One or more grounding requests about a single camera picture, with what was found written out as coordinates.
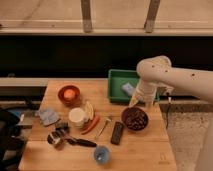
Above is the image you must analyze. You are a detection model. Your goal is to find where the black chair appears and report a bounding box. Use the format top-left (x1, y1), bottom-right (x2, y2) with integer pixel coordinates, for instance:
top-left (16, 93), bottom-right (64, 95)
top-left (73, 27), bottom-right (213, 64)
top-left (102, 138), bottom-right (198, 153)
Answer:
top-left (0, 109), bottom-right (24, 171)

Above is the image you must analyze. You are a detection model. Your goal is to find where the orange carrot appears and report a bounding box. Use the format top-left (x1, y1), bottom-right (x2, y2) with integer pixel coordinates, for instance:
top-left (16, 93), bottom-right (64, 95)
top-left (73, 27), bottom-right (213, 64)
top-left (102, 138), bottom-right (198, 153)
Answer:
top-left (81, 115), bottom-right (100, 135)

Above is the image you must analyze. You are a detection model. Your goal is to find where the green tray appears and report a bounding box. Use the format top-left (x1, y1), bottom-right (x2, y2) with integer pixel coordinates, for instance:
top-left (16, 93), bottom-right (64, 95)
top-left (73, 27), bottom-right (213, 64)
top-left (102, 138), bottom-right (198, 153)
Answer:
top-left (108, 69), bottom-right (139, 103)

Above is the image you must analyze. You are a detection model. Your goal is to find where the red bowl with orange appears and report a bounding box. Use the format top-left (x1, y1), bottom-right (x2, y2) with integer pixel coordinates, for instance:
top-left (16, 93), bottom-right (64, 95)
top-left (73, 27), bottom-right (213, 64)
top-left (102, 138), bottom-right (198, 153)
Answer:
top-left (58, 85), bottom-right (80, 106)

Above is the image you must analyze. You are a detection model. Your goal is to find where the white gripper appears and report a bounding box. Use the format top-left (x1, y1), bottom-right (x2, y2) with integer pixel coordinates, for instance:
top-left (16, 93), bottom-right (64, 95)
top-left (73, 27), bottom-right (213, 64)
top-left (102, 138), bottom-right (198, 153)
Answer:
top-left (129, 80), bottom-right (157, 109)

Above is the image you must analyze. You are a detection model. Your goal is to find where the white cup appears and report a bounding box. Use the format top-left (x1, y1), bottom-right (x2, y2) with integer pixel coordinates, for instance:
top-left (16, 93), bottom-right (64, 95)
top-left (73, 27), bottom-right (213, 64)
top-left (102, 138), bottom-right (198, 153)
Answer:
top-left (69, 108), bottom-right (88, 128)

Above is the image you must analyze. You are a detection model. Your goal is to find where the yellow banana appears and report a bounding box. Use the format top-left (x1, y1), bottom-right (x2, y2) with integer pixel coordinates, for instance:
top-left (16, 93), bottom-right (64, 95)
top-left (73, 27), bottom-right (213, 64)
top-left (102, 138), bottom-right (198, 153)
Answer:
top-left (85, 101), bottom-right (94, 120)

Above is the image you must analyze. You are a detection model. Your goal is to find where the light blue sponge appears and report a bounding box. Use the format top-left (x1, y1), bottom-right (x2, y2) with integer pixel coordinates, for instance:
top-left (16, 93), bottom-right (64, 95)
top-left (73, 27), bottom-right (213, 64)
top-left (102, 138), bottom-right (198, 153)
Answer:
top-left (121, 82), bottom-right (135, 97)

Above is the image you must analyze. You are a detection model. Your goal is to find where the metal spoon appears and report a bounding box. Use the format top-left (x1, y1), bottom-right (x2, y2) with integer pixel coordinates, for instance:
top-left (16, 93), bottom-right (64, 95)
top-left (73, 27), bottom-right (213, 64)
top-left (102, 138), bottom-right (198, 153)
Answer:
top-left (95, 116), bottom-right (112, 140)

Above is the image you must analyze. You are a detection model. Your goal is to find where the dark bowl with food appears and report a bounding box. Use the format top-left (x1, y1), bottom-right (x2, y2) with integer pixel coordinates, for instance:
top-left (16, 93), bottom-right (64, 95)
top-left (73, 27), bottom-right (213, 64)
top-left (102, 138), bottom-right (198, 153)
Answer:
top-left (121, 107), bottom-right (149, 131)

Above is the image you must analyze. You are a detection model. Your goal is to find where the blue grey cloth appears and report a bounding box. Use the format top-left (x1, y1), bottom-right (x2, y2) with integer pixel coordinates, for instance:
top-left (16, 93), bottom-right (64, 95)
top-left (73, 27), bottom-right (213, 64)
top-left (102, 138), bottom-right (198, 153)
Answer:
top-left (36, 108), bottom-right (60, 126)

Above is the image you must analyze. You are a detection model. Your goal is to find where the black handled tool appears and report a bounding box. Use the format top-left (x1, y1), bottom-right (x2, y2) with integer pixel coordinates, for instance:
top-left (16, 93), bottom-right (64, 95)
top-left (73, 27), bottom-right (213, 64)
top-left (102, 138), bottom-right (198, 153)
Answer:
top-left (64, 136), bottom-right (97, 147)

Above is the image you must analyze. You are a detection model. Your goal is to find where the metal cup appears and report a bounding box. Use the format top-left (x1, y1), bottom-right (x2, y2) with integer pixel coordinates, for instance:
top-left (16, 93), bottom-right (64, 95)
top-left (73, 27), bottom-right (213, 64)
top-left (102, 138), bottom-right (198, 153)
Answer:
top-left (47, 131), bottom-right (64, 147)

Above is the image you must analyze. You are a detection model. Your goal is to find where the small dark block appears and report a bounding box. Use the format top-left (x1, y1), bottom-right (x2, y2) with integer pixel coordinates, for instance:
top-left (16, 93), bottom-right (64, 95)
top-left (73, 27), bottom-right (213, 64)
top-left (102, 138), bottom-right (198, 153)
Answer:
top-left (55, 121), bottom-right (69, 130)

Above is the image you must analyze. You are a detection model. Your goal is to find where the black remote control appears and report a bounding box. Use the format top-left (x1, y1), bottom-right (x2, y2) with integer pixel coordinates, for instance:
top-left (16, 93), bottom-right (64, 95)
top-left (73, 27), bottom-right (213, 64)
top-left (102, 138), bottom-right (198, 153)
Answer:
top-left (111, 122), bottom-right (124, 145)

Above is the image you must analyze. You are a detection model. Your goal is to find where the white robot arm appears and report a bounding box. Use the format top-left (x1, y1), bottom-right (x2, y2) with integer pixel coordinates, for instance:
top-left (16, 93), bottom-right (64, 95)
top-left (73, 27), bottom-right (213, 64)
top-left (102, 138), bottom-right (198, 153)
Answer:
top-left (129, 56), bottom-right (213, 171)

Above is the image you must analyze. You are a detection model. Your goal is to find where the small blue bowl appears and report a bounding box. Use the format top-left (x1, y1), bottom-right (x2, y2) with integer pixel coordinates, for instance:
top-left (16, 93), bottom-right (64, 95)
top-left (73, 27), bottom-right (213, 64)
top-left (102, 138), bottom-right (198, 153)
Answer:
top-left (93, 146), bottom-right (110, 164)

